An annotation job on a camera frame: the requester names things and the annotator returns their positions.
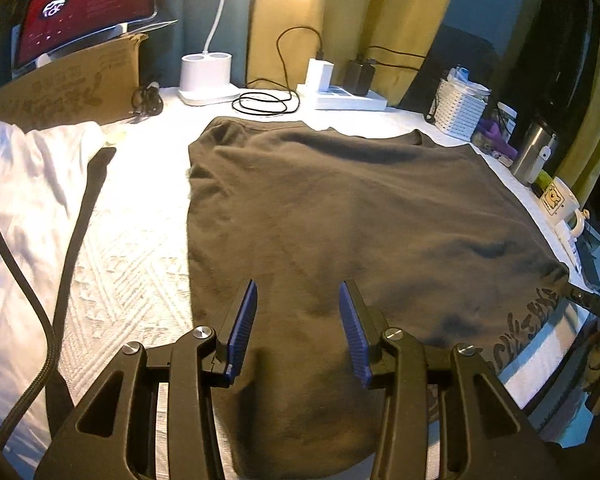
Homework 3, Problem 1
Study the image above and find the white jar with dark lid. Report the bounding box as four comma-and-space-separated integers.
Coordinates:
495, 101, 517, 141

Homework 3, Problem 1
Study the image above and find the white textured bed cover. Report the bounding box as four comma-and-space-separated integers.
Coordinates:
0, 85, 600, 480

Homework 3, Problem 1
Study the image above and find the white desk lamp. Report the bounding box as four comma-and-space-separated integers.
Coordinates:
179, 0, 286, 107

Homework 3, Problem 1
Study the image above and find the yellow curtain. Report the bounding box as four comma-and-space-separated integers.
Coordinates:
247, 0, 466, 106
557, 10, 600, 201

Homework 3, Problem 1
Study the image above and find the clear tablet stand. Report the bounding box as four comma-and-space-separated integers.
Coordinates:
35, 7, 178, 68

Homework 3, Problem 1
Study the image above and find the thin black charger cable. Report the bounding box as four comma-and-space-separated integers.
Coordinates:
357, 46, 431, 68

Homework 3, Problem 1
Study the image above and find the white charger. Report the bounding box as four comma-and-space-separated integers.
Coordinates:
307, 58, 335, 92

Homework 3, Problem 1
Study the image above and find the smartphone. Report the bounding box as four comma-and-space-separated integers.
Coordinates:
577, 240, 600, 293

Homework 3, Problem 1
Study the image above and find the coiled black charging cable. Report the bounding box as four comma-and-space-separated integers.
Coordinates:
232, 27, 326, 116

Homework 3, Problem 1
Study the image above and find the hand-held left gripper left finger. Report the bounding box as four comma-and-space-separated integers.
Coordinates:
32, 279, 258, 480

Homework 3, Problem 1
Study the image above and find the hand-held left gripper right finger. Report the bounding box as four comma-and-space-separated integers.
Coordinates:
337, 280, 551, 480

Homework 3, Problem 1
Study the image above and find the brown t-shirt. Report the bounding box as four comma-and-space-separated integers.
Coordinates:
186, 116, 571, 480

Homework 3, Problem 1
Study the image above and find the white power strip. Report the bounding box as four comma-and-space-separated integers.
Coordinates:
296, 85, 388, 111

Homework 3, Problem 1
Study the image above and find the black charger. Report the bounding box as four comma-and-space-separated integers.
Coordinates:
343, 59, 373, 96

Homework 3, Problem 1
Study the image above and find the dark teal curtain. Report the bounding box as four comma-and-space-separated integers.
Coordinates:
0, 0, 253, 92

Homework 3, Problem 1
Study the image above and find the purple plastic item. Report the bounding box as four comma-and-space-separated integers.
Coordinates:
472, 122, 518, 158

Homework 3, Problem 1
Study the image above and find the black braided cable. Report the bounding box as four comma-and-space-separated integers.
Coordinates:
0, 170, 58, 448

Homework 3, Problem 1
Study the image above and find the steel thermos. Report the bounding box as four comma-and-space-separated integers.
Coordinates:
510, 119, 557, 185

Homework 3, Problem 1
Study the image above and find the white paper packet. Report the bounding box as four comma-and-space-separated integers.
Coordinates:
555, 222, 581, 266

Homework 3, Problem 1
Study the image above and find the white mug with bear print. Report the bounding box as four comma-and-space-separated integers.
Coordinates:
539, 177, 590, 238

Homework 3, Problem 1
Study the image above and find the white plastic basket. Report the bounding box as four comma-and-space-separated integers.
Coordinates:
432, 66, 492, 142

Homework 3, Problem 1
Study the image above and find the cardboard box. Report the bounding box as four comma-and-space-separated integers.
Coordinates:
0, 34, 148, 128

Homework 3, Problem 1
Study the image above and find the tablet with red screen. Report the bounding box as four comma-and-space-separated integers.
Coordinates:
14, 0, 158, 71

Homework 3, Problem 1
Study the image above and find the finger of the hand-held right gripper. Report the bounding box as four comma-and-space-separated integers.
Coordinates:
560, 282, 600, 318

